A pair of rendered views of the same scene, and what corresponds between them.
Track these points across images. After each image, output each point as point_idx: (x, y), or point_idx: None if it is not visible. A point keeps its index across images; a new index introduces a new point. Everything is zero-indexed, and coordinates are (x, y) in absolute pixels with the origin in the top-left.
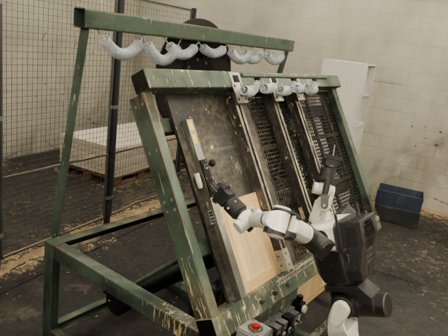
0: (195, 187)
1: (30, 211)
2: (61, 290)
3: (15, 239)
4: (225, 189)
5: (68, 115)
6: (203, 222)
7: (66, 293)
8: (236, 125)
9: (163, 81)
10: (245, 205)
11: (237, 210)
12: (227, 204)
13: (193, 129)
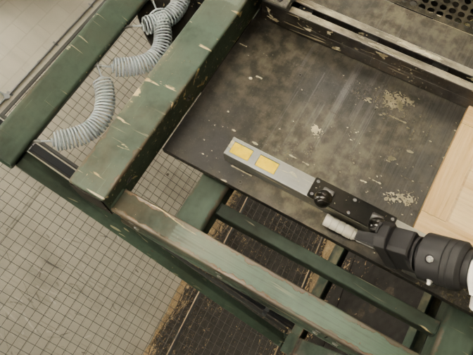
0: (345, 240)
1: (286, 222)
2: (368, 315)
3: (293, 272)
4: (388, 245)
5: (135, 247)
6: (418, 286)
7: (375, 317)
8: (324, 38)
9: (118, 156)
10: (459, 248)
11: (452, 279)
12: (419, 275)
13: (250, 152)
